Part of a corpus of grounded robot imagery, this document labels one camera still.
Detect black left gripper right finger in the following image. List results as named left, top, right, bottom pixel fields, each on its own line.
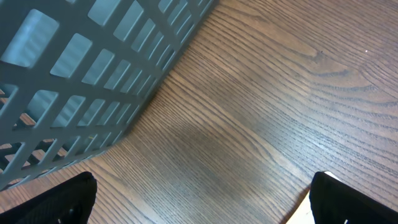
left=309, top=172, right=397, bottom=224

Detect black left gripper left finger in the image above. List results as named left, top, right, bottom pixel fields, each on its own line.
left=1, top=172, right=97, bottom=224

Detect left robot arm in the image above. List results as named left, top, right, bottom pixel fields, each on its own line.
left=1, top=172, right=397, bottom=223

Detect grey plastic mesh basket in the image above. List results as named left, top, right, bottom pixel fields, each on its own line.
left=1, top=0, right=216, bottom=190

